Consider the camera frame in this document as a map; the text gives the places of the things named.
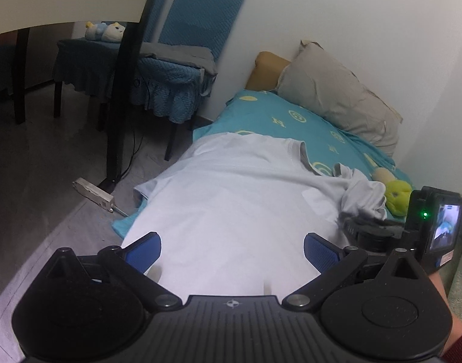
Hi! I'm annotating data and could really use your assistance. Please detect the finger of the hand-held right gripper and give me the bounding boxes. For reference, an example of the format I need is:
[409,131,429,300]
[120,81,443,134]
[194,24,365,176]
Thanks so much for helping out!
[342,215,406,253]

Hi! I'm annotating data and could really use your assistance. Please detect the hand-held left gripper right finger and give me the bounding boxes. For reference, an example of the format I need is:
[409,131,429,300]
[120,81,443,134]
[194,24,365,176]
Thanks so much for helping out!
[282,233,429,308]

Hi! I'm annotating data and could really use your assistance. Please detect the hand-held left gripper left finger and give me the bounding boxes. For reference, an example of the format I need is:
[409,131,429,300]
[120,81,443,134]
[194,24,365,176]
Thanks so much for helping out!
[45,232,183,308]

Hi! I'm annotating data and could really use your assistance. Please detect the white t-shirt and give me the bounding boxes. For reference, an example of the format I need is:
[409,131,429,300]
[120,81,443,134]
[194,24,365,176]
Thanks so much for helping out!
[121,132,391,299]

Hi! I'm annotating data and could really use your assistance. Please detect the person's right forearm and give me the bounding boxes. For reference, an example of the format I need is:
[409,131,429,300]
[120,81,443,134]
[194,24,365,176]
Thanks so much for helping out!
[429,271,462,363]

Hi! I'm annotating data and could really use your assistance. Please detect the green plush toy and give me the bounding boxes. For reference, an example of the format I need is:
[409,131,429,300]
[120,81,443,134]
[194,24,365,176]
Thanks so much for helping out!
[384,180,413,217]

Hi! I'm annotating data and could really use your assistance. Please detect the beige plush toy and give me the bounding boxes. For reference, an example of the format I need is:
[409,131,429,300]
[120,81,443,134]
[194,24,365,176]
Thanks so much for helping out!
[372,167,400,187]

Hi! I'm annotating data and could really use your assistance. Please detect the light green cloth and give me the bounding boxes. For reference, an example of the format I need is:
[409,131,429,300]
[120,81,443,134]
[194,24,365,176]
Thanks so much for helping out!
[441,251,462,305]

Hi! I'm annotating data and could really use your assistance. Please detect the white power strip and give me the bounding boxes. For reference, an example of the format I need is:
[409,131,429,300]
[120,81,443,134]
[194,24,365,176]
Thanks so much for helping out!
[72,177,116,213]

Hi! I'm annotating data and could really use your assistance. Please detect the grey pillow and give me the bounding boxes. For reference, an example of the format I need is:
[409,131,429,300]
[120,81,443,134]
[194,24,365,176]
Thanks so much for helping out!
[275,40,404,158]

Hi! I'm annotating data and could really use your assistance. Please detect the blue printed bed sheet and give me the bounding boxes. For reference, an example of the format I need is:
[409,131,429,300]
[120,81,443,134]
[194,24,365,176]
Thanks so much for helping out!
[112,88,414,240]

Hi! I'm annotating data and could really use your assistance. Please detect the mustard yellow pillow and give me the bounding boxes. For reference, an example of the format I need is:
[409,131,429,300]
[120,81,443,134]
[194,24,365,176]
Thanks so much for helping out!
[245,51,292,92]

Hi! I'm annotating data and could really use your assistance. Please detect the chair with blue quilted cover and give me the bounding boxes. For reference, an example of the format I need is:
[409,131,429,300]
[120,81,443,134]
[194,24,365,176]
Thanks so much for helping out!
[134,0,249,162]
[52,37,141,131]

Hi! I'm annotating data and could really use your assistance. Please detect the grey cloth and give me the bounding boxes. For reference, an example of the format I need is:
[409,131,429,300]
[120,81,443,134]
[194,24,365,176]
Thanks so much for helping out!
[139,41,220,77]

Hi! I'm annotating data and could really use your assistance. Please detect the white and yellow plush toy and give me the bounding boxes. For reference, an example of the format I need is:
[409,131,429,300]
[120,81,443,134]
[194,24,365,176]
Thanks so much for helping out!
[102,23,126,42]

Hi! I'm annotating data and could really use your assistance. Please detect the blue and white plush toy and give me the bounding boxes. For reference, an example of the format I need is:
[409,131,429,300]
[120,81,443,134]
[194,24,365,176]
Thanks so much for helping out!
[84,21,109,42]

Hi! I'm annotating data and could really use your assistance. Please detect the white table with black legs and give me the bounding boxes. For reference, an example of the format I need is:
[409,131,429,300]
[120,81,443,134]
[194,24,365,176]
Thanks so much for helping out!
[0,0,186,194]

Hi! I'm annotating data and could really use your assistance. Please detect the black cable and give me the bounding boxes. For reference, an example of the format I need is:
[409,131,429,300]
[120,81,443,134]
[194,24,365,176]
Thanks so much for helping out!
[115,79,156,184]

